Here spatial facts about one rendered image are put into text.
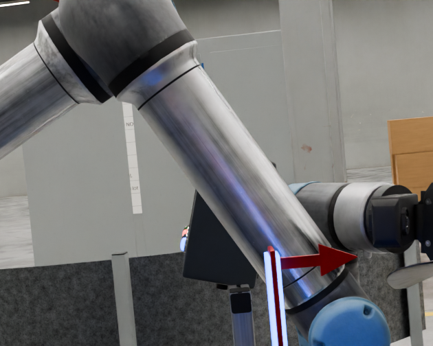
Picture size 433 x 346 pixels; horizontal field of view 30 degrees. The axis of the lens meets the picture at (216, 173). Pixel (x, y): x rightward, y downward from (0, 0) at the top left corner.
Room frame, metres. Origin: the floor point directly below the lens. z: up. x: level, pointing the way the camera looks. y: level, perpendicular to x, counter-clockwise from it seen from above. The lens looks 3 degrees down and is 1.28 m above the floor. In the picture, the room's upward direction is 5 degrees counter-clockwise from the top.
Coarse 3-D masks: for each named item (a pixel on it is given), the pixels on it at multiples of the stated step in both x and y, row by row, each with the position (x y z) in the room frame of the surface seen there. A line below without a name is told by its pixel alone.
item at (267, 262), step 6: (270, 264) 0.57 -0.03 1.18; (270, 270) 0.57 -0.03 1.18; (270, 276) 0.57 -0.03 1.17; (270, 282) 0.57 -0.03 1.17; (270, 288) 0.57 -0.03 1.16; (270, 294) 0.57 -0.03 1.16; (270, 300) 0.57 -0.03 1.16; (270, 306) 0.57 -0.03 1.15; (270, 312) 0.58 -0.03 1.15; (270, 318) 0.58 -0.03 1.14; (270, 324) 0.59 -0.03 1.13; (276, 336) 0.57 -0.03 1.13; (276, 342) 0.57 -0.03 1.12
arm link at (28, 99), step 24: (48, 24) 0.87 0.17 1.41; (48, 48) 0.86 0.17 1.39; (0, 72) 0.88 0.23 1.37; (24, 72) 0.87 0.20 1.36; (48, 72) 0.87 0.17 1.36; (72, 72) 0.86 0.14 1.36; (0, 96) 0.87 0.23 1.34; (24, 96) 0.87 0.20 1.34; (48, 96) 0.88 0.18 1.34; (72, 96) 0.89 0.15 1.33; (96, 96) 0.88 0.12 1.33; (0, 120) 0.87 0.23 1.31; (24, 120) 0.88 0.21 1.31; (48, 120) 0.90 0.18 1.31; (0, 144) 0.89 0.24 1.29
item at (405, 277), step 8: (416, 264) 0.53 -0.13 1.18; (424, 264) 0.52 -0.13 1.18; (432, 264) 0.51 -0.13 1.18; (392, 272) 0.59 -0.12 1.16; (400, 272) 0.58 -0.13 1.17; (408, 272) 0.59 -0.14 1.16; (416, 272) 0.61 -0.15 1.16; (424, 272) 0.64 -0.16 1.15; (432, 272) 0.66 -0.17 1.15; (392, 280) 0.64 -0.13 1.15; (400, 280) 0.65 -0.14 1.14; (408, 280) 0.67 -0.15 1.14; (416, 280) 0.69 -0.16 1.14
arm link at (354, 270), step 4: (352, 260) 0.88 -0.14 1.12; (356, 260) 0.89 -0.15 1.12; (348, 264) 0.87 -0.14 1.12; (352, 264) 0.88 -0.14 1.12; (356, 264) 0.89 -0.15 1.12; (348, 268) 0.87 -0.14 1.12; (352, 268) 0.88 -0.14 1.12; (356, 268) 0.89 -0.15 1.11; (352, 272) 0.88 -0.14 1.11; (356, 272) 0.88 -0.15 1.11; (356, 276) 0.88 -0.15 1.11; (296, 328) 0.90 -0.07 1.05; (300, 336) 0.89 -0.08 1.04; (300, 340) 0.89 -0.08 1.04; (304, 340) 0.88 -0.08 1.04; (300, 344) 0.89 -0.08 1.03; (304, 344) 0.89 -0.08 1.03; (308, 344) 0.88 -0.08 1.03
